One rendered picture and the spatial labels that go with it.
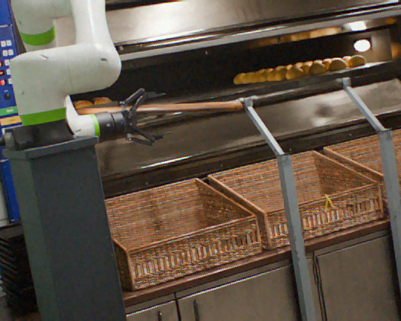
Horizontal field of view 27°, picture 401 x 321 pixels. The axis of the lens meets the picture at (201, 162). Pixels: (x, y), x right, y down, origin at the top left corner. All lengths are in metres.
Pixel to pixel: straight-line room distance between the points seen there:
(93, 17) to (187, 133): 1.29
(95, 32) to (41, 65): 0.20
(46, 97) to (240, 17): 1.65
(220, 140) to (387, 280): 0.92
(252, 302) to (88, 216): 1.10
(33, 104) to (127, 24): 1.33
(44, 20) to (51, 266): 0.80
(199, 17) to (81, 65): 1.47
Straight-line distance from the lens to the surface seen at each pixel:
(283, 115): 3.83
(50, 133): 2.24
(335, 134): 3.98
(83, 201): 2.25
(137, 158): 3.49
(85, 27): 2.37
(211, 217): 3.53
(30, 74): 2.24
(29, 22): 2.62
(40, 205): 2.21
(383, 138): 3.39
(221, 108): 2.68
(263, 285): 3.20
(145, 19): 3.55
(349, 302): 3.43
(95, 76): 2.24
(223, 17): 3.69
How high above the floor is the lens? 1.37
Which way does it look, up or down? 7 degrees down
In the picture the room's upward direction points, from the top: 10 degrees counter-clockwise
